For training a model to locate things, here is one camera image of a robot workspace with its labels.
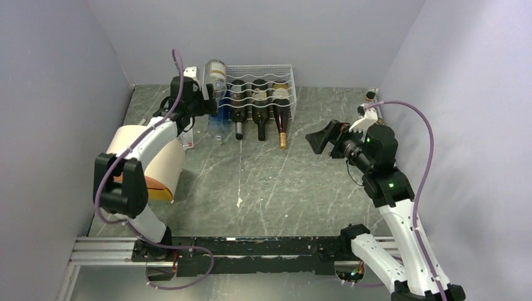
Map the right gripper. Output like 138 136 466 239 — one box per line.
305 119 373 172

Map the clear bottle blue seal label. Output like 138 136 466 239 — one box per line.
203 60 227 107

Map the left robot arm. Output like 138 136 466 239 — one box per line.
93 75 218 261

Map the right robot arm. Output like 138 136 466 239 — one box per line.
305 120 466 300

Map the blue bottle bottom row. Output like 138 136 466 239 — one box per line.
208 91 231 145

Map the dark bottle silver cap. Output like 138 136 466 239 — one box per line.
230 79 247 140

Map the dark green bottle black cap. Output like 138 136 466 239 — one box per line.
251 78 269 141

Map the red wine bottle gold cap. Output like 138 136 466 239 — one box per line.
272 80 290 149

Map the white paper card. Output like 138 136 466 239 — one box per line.
178 129 194 150

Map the cream orange bread box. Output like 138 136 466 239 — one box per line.
106 125 185 202

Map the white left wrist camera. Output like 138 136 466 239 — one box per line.
183 66 201 85

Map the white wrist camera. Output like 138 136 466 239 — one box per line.
183 66 201 85
349 105 378 134

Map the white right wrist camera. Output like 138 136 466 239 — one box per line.
349 105 378 134

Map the white wire wine rack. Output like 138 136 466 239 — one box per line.
201 63 297 140

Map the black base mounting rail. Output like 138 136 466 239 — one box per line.
130 236 359 280

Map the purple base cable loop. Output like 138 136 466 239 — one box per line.
137 245 216 291

